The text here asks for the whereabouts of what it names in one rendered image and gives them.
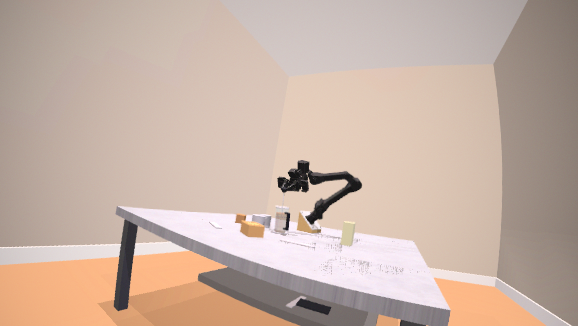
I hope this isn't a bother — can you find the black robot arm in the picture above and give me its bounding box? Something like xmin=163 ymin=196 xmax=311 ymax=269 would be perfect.
xmin=288 ymin=160 xmax=362 ymax=225

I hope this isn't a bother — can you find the grey shelf under table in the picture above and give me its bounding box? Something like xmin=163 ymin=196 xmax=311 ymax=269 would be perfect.
xmin=197 ymin=267 xmax=378 ymax=326

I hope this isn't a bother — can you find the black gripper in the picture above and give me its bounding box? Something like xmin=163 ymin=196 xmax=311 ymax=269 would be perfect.
xmin=277 ymin=177 xmax=309 ymax=193

